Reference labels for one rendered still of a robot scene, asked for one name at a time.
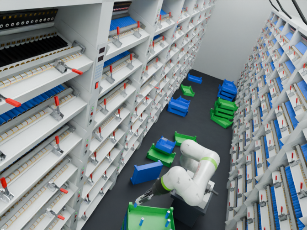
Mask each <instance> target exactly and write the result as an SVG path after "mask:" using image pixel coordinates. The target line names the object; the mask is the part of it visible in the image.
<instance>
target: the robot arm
mask: <svg viewBox="0 0 307 230"><path fill-rule="evenodd" d="M180 151H181V153H182V155H181V157H180V164H181V166H182V167H184V168H185V169H187V170H189V171H191V172H193V173H194V176H193V178H191V177H190V176H189V175H188V173H187V172H186V170H185V169H184V168H182V167H179V166H175V167H172V168H171V169H170V170H169V171H168V172H167V173H166V174H165V175H163V176H162V177H160V178H157V180H156V182H155V183H154V184H153V186H152V188H151V189H149V190H148V191H146V193H145V194H144V195H142V196H140V197H139V198H137V200H136V201H135V202H136V204H137V205H139V204H141V203H145V202H147V201H150V200H151V198H152V197H153V196H155V195H158V196H160V195H162V194H167V193H170V194H172V193H171V190H173V189H176V190H177V191H178V193H179V194H180V195H181V196H182V198H183V199H184V200H185V202H186V203H187V204H189V205H190V206H197V205H199V204H200V203H201V202H202V201H203V197H204V195H205V194H207V193H210V192H212V193H214V194H215V195H218V193H217V192H216V191H214V190H213V188H211V185H210V184H209V181H210V179H211V177H212V176H213V175H214V173H215V171H216V169H217V167H218V165H219V163H220V157H219V155H218V154H217V153H216V152H214V151H212V150H209V149H207V148H204V147H203V146H201V145H199V144H198V143H196V142H195V141H193V140H185V141H183V142H182V144H181V146H180Z"/></svg>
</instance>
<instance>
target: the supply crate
mask: <svg viewBox="0 0 307 230"><path fill-rule="evenodd" d="M167 211H170V214H169V216H168V218H167V219H166V218H165V215H166V213H167ZM142 217H143V218H144V221H143V223H142V225H141V226H140V225H139V223H140V220H141V218H142ZM168 219H170V223H169V225H168V227H165V224H166V222H167V220H168ZM170 229H172V230H175V225H174V219H173V207H170V209H164V208H156V207H148V206H141V205H137V207H136V208H135V207H134V205H133V204H132V202H129V204H128V207H127V225H126V230H170Z"/></svg>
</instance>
